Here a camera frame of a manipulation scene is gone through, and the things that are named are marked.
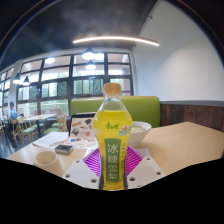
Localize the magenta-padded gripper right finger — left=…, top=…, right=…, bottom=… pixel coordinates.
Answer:
left=123, top=145, right=166, bottom=190

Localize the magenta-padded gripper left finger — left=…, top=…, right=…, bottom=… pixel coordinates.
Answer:
left=62, top=148, right=103, bottom=190

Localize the yellow drink bottle orange cap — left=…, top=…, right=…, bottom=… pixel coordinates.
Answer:
left=92, top=82, right=134, bottom=191

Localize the small dark device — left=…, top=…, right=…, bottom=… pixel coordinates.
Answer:
left=54, top=143, right=75, bottom=156

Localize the white ribbed cup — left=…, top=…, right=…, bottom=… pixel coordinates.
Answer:
left=33, top=150, right=65, bottom=178

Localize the white bowl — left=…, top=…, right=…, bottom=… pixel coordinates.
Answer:
left=128, top=120, right=153, bottom=148

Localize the white paper sheet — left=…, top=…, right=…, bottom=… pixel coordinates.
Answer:
left=32, top=131, right=69, bottom=149

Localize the green upholstered bench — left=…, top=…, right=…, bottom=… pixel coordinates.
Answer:
left=70, top=95, right=161, bottom=128

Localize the group of wooden chairs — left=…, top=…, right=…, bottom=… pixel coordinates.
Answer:
left=0, top=114, right=69, bottom=146

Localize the light wooden dining table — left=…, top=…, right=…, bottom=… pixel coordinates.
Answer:
left=23, top=113, right=58, bottom=138

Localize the person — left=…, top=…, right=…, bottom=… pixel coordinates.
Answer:
left=7, top=100, right=19, bottom=123

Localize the group of pendant lamps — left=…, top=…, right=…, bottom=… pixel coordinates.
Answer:
left=12, top=46, right=104, bottom=87

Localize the long curved ceiling light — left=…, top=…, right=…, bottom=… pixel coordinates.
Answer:
left=72, top=35, right=160, bottom=47

